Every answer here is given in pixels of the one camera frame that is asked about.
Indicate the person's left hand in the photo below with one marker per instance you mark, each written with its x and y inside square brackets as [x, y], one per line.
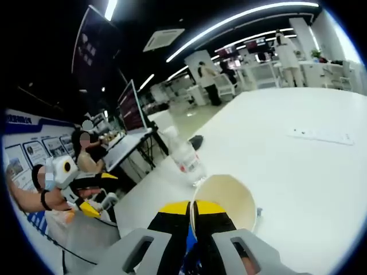
[57, 201]

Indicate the white background desk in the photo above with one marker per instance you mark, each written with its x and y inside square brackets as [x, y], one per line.
[262, 74]

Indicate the dark hanging banner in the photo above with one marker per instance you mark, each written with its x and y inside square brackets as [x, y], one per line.
[94, 48]

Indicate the small black object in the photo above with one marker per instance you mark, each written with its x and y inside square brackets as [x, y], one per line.
[198, 141]

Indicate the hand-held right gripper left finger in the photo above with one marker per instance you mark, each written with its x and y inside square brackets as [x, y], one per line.
[169, 226]

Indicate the neighbouring white desk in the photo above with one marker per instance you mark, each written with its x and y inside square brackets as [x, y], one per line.
[123, 149]

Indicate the black wristband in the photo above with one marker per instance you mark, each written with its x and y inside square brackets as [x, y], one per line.
[44, 200]

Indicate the white paper cup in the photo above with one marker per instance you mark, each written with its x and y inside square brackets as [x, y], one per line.
[229, 194]

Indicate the computer monitor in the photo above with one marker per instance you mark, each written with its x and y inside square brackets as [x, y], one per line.
[132, 110]

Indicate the short ceiling light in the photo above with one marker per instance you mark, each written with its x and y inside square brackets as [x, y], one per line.
[110, 10]

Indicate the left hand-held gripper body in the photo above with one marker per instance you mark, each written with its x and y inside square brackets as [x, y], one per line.
[60, 173]

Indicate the wall poster board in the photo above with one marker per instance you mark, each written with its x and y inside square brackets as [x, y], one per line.
[25, 149]

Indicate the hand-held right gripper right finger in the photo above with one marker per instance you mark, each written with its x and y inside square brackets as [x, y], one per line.
[215, 226]

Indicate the long ceiling strip light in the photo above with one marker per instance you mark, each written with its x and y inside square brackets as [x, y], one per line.
[229, 19]

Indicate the clear plastic bottle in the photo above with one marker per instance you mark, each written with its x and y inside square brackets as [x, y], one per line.
[186, 159]

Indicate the potted green plant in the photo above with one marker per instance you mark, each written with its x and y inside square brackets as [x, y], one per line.
[316, 53]

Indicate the ceiling air conditioner unit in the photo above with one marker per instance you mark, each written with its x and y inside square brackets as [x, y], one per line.
[163, 39]

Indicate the white chair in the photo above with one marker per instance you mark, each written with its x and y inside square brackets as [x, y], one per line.
[226, 89]

